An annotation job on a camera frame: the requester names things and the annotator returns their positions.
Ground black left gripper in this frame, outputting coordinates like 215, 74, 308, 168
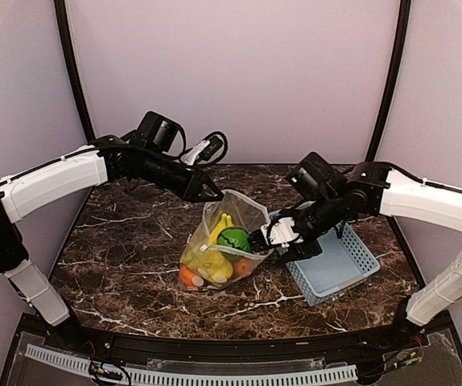
141, 149, 225, 203

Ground yellow toy banana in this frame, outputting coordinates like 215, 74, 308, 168
208, 213, 234, 245

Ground orange green toy mango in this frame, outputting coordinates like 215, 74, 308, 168
233, 258, 254, 277

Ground light blue perforated basket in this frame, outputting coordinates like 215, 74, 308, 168
286, 224, 380, 306

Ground green toy cabbage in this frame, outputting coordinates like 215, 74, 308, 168
217, 227, 251, 253

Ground clear dotted zip top bag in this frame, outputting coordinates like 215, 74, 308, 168
179, 189, 271, 291

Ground yellow toy pepper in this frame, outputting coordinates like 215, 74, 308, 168
180, 249, 233, 284

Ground orange toy orange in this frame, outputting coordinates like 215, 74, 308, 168
179, 265, 204, 287

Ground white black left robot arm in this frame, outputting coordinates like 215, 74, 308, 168
0, 111, 229, 351

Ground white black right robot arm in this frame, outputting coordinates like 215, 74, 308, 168
264, 152, 462, 349

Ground small front circuit board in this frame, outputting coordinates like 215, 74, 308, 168
89, 362, 123, 381

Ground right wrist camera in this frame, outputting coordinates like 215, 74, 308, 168
248, 216, 300, 253

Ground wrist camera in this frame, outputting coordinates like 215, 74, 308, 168
180, 133, 228, 166
248, 216, 300, 253

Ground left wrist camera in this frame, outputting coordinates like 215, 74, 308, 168
180, 133, 228, 166

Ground black front rail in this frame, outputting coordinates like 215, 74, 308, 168
17, 313, 453, 375

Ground light blue cable duct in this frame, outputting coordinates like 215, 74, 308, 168
24, 343, 358, 386

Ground black left corner post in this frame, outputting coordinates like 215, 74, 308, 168
53, 0, 96, 142

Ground black corner post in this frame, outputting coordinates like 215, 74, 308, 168
53, 0, 96, 142
365, 0, 411, 162

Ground black right corner post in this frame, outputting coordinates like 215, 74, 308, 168
365, 0, 411, 162

